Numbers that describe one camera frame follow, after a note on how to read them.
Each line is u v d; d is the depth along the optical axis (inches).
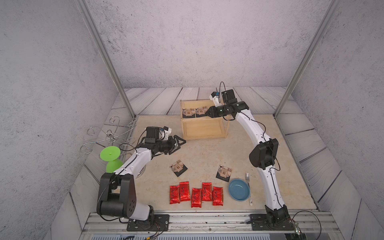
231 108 27.9
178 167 36.7
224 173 35.2
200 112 36.8
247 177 34.9
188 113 36.8
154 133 27.8
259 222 28.5
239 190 32.6
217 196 31.4
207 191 32.0
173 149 30.6
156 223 28.5
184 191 32.6
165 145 29.7
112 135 27.1
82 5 27.5
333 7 27.6
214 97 33.3
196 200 30.9
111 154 24.4
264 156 23.7
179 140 31.6
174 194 31.8
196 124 45.3
